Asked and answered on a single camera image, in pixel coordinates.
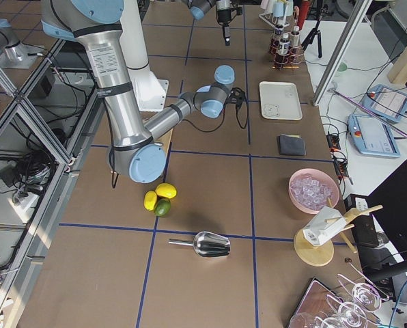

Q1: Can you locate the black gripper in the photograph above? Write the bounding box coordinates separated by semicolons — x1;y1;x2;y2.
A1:
216;0;242;46

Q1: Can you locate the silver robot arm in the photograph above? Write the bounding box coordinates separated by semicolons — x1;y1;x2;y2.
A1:
41;1;235;183
182;0;242;46

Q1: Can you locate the dark drink bottle one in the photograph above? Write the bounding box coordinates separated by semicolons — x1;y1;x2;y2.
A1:
270;24;284;55

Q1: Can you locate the dark drink bottle two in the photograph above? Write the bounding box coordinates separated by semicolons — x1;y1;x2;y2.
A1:
277;33;290;56

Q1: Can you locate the dark drink bottle three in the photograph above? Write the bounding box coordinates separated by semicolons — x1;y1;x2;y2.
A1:
290;30;300;48

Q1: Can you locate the cream bear tray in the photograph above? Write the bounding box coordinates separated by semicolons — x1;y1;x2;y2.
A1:
259;81;303;121

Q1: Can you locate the wooden cutting board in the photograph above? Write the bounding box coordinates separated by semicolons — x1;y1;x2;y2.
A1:
110;126;173;178

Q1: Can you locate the grey folded cloth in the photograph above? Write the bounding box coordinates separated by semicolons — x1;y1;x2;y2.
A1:
277;134;306;156

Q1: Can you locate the yellow lemon front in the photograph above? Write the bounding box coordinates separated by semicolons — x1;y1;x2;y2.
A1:
155;182;177;199

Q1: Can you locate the yellow lemon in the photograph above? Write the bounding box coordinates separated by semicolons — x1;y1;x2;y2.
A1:
143;191;158;211
155;182;177;199

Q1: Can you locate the far blue teach pendant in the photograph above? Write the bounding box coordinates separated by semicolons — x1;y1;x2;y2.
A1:
362;84;407;123

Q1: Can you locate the blue teach pendant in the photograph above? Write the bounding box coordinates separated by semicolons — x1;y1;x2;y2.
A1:
362;84;407;123
348;114;401;159

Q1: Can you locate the pink bowl of ice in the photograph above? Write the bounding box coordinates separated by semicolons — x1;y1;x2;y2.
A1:
288;168;340;214

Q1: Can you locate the near blue teach pendant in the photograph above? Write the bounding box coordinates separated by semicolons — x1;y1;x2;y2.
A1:
348;114;401;159

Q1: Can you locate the yellow lemon back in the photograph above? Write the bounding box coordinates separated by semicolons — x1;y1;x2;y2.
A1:
143;191;158;211

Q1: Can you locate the green lime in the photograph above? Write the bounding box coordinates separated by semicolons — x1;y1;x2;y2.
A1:
154;198;171;217

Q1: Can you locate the metal ice scoop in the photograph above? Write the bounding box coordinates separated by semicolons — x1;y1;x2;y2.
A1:
169;231;231;258

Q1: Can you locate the white carton on stand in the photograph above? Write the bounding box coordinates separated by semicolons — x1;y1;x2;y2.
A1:
302;206;346;247

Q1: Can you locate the wooden cup stand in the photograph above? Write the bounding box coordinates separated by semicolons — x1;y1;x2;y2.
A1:
294;205;383;267

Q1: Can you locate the black laptop monitor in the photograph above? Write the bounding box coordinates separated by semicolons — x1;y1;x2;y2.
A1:
353;159;407;283

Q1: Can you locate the wine glass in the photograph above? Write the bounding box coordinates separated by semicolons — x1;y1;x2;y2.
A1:
337;274;389;313

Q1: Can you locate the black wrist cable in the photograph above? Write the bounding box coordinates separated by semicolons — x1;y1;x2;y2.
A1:
184;87;251;133

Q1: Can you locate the copper wire bottle rack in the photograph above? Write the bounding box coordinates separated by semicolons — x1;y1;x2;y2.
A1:
270;44;304;70

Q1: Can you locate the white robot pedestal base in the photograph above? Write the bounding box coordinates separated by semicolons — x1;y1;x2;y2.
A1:
120;0;168;112

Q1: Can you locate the black camera tripod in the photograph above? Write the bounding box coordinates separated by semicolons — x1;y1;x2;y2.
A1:
301;0;328;59

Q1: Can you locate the aluminium frame post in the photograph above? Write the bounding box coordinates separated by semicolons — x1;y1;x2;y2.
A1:
311;0;372;106

